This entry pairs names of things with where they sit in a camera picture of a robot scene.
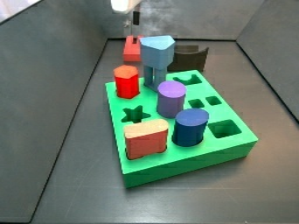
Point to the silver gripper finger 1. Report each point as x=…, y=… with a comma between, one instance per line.
x=136, y=22

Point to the white gripper body wrist 1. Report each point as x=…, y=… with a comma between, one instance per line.
x=123, y=6

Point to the red double-square block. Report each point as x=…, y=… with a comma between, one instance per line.
x=131, y=53

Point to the green shape sorter board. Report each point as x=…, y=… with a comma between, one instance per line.
x=206, y=136

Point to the light blue pentagon block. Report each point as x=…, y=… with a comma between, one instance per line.
x=156, y=52

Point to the black curved holder stand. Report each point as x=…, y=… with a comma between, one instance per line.
x=188, y=58

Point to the red hexagon block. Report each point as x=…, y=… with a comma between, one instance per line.
x=127, y=81

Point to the purple cylinder block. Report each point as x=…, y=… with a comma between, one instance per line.
x=171, y=93

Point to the dark blue cylinder block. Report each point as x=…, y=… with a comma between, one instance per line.
x=190, y=125

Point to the red rounded rectangular block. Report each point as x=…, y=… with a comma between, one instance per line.
x=146, y=138

